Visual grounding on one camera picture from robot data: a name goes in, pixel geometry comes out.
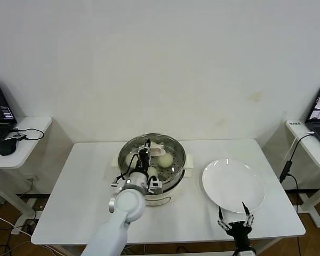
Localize white laptop cable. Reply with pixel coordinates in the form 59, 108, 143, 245
283, 131, 315, 162

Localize stainless steel steamer basket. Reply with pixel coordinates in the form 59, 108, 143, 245
118, 134, 187, 193

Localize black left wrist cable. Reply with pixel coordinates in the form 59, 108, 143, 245
111, 152, 141, 188

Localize white wall outlet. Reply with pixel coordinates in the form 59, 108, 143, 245
25, 173, 41, 185

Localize cream electric pot base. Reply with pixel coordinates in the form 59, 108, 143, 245
111, 153, 195, 208

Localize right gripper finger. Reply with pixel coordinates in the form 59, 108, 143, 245
217, 206, 232, 230
241, 201, 256, 228

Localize white side table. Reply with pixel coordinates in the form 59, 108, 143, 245
261, 119, 320, 229
0, 116, 74, 236

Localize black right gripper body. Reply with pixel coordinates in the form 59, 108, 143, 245
225, 221, 253, 251

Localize white round plate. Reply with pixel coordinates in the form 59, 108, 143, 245
202, 158, 266, 213

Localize white floor cable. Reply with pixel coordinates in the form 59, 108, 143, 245
0, 209, 34, 238

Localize black cable with dongle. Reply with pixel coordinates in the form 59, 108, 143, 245
9, 127, 45, 141

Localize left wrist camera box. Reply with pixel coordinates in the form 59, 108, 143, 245
148, 178, 164, 195

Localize white main table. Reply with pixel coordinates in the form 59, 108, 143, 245
31, 138, 307, 256

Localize black laptop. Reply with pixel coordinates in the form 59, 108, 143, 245
0, 78, 18, 157

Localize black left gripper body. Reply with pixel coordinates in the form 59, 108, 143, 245
136, 149, 152, 173

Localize black computer mouse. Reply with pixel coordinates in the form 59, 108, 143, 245
0, 138, 18, 156

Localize black cable with adapter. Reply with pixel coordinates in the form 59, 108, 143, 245
279, 132, 316, 214

